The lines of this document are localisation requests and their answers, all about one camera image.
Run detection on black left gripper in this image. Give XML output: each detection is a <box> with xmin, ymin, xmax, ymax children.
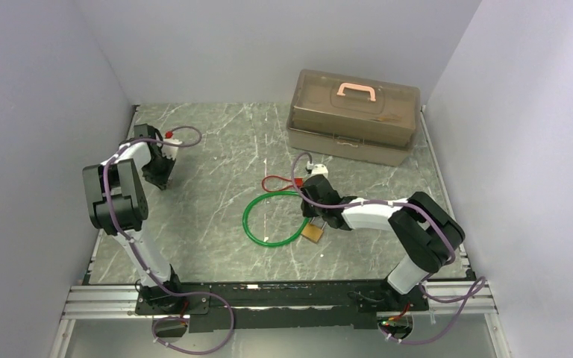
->
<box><xmin>144</xmin><ymin>152</ymin><xmax>178</xmax><ymax>190</ymax></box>

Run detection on brass padlock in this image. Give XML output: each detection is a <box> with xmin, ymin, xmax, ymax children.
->
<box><xmin>301</xmin><ymin>222</ymin><xmax>325</xmax><ymax>244</ymax></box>

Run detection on red cable lock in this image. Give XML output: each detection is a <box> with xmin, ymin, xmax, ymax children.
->
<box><xmin>260</xmin><ymin>175</ymin><xmax>304</xmax><ymax>192</ymax></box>

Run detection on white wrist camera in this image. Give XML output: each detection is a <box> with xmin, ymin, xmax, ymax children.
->
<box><xmin>161</xmin><ymin>131</ymin><xmax>183</xmax><ymax>160</ymax></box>
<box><xmin>306</xmin><ymin>162</ymin><xmax>328</xmax><ymax>178</ymax></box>

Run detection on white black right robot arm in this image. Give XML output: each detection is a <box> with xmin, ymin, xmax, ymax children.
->
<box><xmin>300</xmin><ymin>175</ymin><xmax>466</xmax><ymax>310</ymax></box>

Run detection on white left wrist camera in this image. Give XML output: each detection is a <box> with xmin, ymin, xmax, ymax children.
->
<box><xmin>161</xmin><ymin>131</ymin><xmax>183</xmax><ymax>160</ymax></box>

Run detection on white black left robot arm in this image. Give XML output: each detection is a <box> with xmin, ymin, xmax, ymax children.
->
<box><xmin>82</xmin><ymin>124</ymin><xmax>185</xmax><ymax>313</ymax></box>

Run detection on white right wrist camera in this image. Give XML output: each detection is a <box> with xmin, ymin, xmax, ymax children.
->
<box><xmin>306</xmin><ymin>162</ymin><xmax>328</xmax><ymax>178</ymax></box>

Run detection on beige plastic toolbox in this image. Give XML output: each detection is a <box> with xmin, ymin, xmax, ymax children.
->
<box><xmin>286</xmin><ymin>69</ymin><xmax>421</xmax><ymax>166</ymax></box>

